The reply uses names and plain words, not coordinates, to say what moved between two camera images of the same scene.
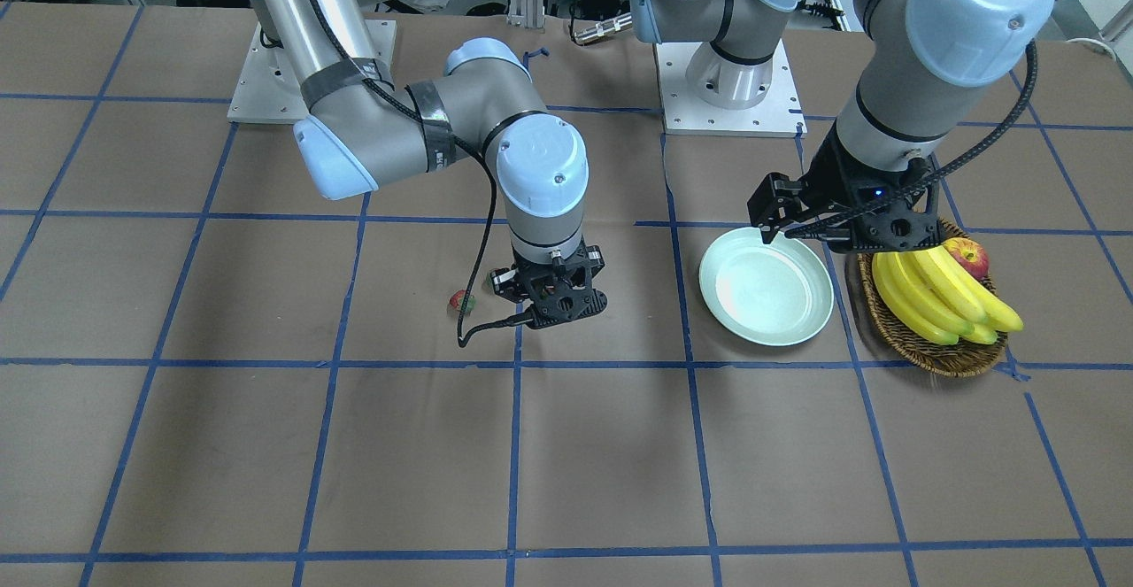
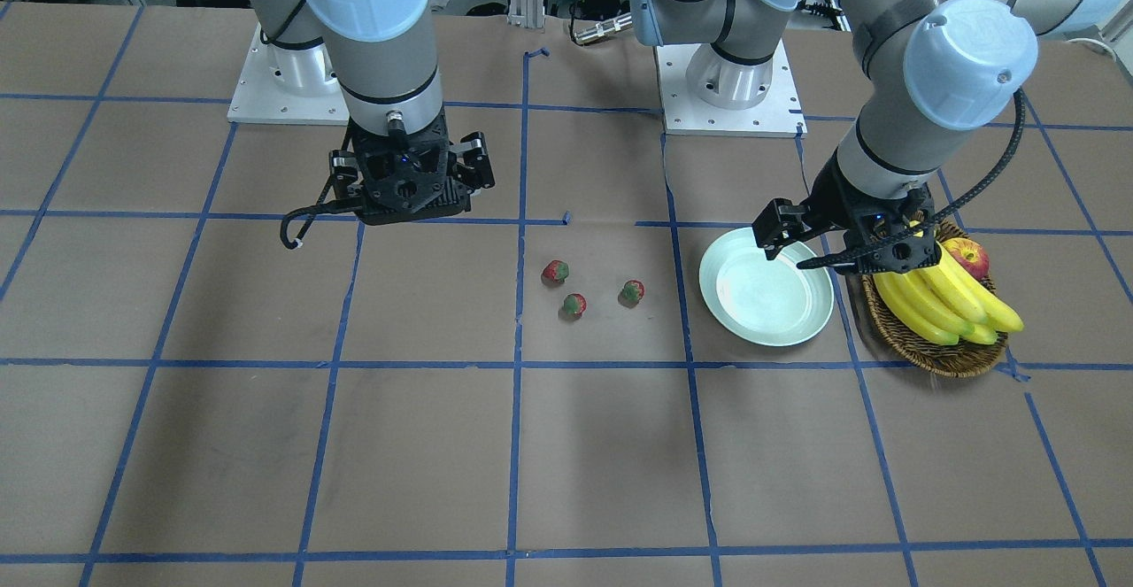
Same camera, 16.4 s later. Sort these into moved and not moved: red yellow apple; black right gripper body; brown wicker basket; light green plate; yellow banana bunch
Moved: black right gripper body
Not moved: brown wicker basket; red yellow apple; yellow banana bunch; light green plate
